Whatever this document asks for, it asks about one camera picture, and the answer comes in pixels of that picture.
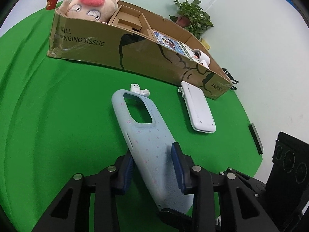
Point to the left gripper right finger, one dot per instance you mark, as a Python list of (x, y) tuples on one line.
[(203, 185)]

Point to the black plastic bracket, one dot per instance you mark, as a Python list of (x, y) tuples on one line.
[(233, 80)]

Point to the green white medicine box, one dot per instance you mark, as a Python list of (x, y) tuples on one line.
[(188, 52)]

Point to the white device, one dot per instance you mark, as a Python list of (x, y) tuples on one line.
[(199, 111)]

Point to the green tablecloth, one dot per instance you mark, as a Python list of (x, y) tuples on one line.
[(57, 119)]

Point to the right potted green plant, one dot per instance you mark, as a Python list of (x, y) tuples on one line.
[(191, 17)]

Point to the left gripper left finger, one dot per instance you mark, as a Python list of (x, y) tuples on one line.
[(70, 209)]

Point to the black flat bar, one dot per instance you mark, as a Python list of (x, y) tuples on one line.
[(256, 138)]

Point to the pink pig plush toy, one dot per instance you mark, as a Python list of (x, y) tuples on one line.
[(96, 10)]

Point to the white handheld fan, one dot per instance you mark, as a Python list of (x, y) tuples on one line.
[(203, 58)]

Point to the light blue phone case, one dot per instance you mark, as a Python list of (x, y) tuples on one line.
[(150, 146)]

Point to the large cardboard box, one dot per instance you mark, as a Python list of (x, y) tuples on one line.
[(108, 45)]

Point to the yellow dried leaf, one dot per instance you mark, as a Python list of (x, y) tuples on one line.
[(205, 44)]

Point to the black right camera box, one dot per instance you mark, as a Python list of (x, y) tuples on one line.
[(287, 185)]

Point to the blue board game box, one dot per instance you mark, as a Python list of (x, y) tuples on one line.
[(168, 42)]

